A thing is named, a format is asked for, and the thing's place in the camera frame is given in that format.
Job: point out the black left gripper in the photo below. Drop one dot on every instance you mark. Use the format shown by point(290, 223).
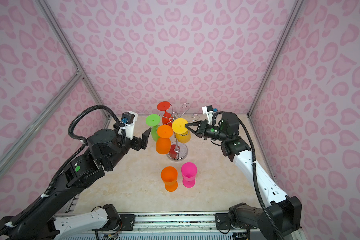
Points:
point(138, 144)

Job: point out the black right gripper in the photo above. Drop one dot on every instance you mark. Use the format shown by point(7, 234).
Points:
point(203, 130)

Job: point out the yellow plastic wine glass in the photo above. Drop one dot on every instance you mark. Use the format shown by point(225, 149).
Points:
point(182, 134)

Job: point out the pink plastic wine glass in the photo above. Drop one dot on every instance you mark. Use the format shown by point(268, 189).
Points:
point(189, 172)

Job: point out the orange back wine glass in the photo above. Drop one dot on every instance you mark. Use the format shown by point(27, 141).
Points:
point(169, 176)

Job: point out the orange wine glass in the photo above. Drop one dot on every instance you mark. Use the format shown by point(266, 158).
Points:
point(163, 144)
point(169, 176)

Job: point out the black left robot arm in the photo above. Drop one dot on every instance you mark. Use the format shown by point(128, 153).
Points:
point(102, 152)

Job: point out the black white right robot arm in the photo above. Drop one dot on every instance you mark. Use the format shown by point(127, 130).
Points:
point(278, 214)

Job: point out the green plastic wine glass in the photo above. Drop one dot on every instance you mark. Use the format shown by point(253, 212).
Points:
point(153, 121)

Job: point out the orange front wine glass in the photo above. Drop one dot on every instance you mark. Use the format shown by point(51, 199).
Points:
point(163, 144)

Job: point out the red plastic wine glass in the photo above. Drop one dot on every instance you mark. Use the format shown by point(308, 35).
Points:
point(167, 117)

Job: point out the chrome wine glass rack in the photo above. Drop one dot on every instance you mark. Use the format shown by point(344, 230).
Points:
point(179, 151)

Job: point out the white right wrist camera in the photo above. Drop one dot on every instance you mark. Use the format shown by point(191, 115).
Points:
point(209, 112)

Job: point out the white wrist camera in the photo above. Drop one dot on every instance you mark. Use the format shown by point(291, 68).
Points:
point(128, 119)
point(209, 112)

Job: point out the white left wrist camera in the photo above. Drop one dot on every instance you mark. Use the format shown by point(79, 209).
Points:
point(128, 119)

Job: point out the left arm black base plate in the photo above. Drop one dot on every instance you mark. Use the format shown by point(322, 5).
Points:
point(127, 222)

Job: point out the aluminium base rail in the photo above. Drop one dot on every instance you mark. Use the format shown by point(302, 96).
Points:
point(150, 226)

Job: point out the aluminium diagonal frame bar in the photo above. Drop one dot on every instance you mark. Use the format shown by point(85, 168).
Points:
point(35, 126)

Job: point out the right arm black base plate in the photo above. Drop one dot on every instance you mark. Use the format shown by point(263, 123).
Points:
point(226, 221)

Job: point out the aluminium frame post right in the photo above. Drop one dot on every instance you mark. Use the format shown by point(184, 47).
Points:
point(283, 39)

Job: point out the aluminium frame post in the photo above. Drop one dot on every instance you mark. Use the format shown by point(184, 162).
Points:
point(52, 20)
point(283, 39)

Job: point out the aluminium frame post left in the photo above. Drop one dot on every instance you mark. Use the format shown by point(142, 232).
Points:
point(52, 20)

